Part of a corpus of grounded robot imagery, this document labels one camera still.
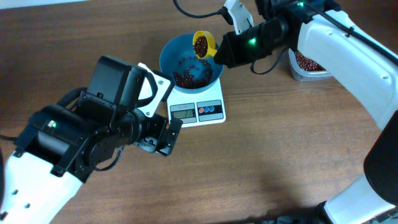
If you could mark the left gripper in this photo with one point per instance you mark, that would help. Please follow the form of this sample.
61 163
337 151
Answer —
167 154

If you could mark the yellow measuring scoop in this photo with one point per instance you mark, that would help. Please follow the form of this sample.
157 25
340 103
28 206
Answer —
204 44

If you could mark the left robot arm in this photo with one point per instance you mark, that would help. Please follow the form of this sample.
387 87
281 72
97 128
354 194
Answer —
64 143

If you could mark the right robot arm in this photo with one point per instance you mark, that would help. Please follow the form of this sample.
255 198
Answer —
321 31

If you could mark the teal plastic bowl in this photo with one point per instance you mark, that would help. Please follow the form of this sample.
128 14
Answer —
181 47

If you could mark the red beans in bowl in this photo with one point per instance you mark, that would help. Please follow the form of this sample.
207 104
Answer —
193 73

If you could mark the white digital kitchen scale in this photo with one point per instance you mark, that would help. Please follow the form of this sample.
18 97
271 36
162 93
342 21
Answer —
197 107

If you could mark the clear plastic container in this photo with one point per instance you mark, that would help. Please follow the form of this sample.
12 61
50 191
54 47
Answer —
305 76

